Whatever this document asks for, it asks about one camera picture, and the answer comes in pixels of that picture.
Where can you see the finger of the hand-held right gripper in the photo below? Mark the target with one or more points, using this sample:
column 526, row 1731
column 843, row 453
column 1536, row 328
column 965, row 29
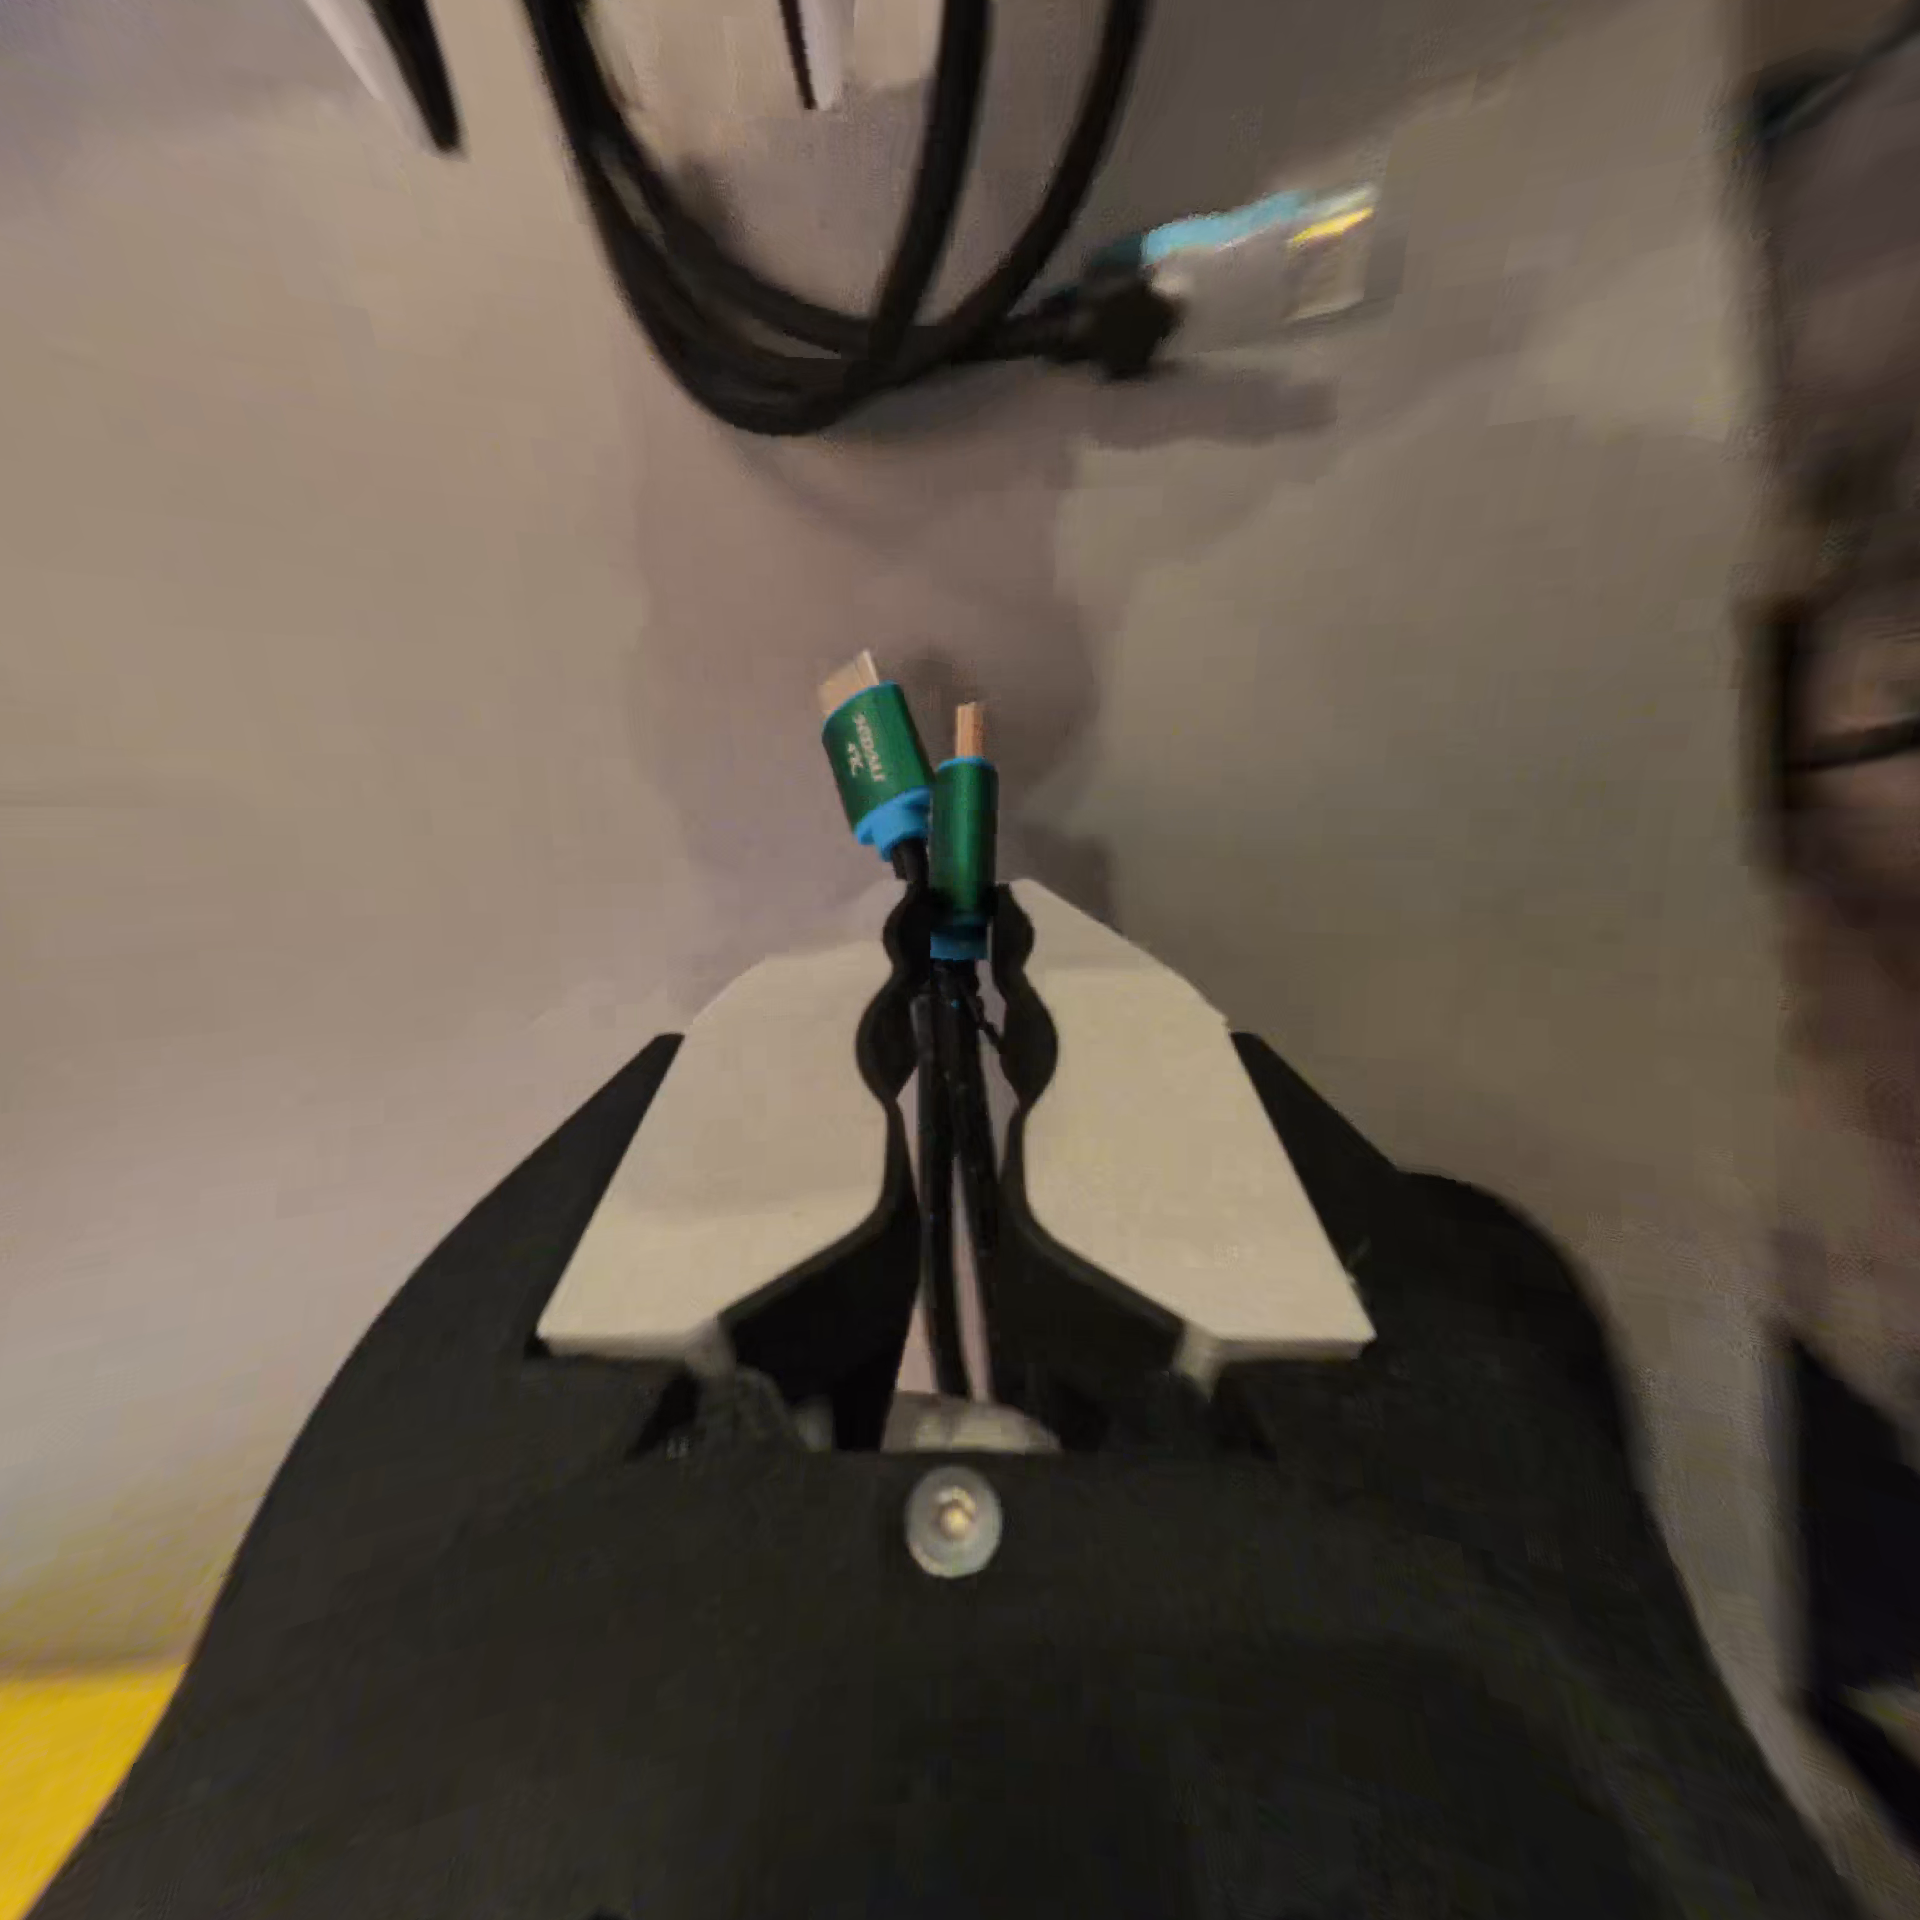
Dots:
column 831, row 37
column 359, row 37

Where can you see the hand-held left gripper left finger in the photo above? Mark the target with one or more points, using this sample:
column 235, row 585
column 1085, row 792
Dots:
column 721, row 1185

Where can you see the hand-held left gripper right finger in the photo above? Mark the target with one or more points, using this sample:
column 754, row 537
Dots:
column 1184, row 1185

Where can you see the yellow plastic bin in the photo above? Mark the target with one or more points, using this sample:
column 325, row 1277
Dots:
column 75, row 1786

